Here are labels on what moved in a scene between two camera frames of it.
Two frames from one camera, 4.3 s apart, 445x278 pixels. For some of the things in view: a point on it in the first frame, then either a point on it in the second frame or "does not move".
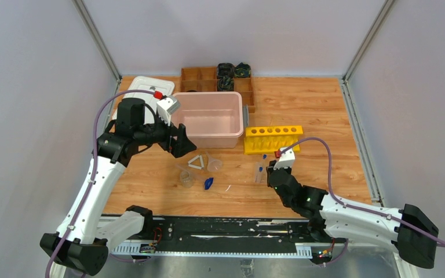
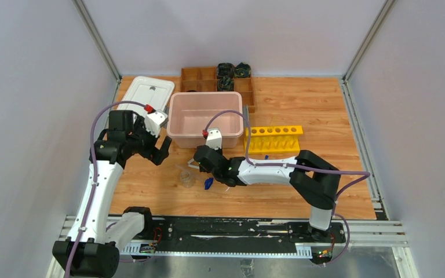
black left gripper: (174, 140) → (150, 143)
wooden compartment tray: (205, 79) does not move
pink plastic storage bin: (212, 120) does not move
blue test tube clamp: (208, 182) does not move
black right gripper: (270, 169) → (219, 152)
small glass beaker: (186, 179) does not move
